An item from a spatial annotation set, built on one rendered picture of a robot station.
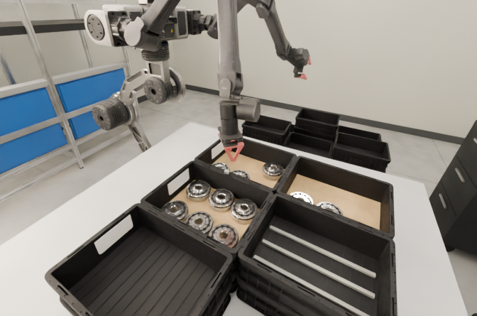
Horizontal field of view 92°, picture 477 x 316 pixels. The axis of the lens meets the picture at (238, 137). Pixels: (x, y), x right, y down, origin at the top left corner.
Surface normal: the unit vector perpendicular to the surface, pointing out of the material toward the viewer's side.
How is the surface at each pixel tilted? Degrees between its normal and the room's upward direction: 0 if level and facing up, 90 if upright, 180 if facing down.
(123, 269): 0
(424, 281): 0
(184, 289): 0
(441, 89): 90
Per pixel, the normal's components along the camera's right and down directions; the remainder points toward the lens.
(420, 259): 0.04, -0.87
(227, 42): -0.35, 0.14
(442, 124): -0.43, 0.44
